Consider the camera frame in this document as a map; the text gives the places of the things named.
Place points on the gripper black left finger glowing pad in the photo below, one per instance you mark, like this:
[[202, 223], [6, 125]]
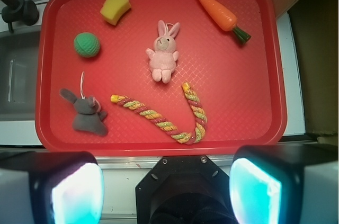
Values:
[[42, 187]]

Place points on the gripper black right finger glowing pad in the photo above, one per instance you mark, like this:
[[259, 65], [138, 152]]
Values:
[[285, 184]]

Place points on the green textured ball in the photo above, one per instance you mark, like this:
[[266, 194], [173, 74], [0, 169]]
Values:
[[87, 45]]

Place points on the grey plush bunny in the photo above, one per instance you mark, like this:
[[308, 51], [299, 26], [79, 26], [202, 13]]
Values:
[[89, 117]]

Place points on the red plastic tray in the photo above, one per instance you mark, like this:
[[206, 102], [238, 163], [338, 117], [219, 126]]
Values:
[[240, 86]]

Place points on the steel sink basin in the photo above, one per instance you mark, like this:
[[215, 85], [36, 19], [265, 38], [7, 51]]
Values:
[[19, 64]]

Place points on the pink plush bunny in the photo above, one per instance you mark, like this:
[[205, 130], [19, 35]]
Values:
[[164, 55]]

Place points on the orange toy carrot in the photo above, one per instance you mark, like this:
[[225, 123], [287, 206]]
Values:
[[225, 19]]

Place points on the yellow sponge piece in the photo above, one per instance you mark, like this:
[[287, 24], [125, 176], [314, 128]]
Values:
[[113, 10]]

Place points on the multicolour twisted rope toy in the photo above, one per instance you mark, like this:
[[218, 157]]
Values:
[[166, 125]]

